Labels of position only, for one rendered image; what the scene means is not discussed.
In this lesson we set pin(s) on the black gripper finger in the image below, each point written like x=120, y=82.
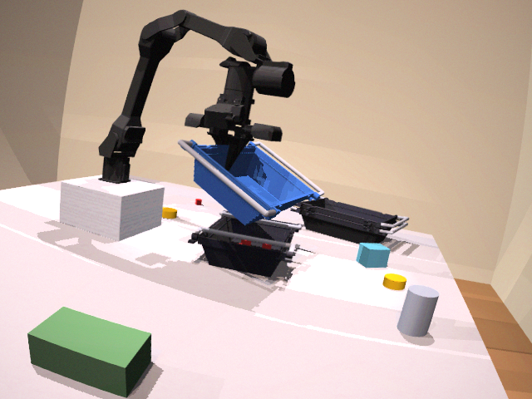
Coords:
x=219, y=139
x=236, y=145

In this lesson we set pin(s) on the grey cylinder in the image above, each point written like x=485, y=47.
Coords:
x=417, y=310

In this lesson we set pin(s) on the green rectangular block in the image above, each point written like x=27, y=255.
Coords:
x=99, y=353

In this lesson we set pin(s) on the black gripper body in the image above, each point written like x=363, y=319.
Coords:
x=257, y=131

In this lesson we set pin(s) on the light blue block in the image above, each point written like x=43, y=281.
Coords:
x=373, y=255

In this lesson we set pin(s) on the yellow short cylinder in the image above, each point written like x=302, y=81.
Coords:
x=394, y=281
x=169, y=213

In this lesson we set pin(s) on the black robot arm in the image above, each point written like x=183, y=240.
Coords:
x=156, y=40

